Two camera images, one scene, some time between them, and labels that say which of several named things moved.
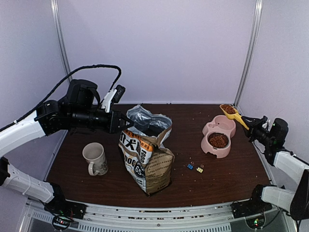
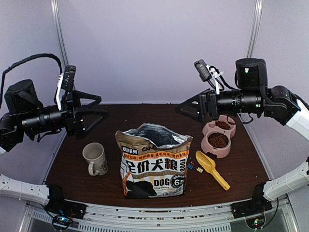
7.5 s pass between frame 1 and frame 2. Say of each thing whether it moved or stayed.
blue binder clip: stayed
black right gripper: moved
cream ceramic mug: stayed
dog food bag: moved
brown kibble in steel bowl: stayed
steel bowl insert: stayed
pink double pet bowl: stayed
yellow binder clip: stayed
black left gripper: moved
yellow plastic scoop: moved
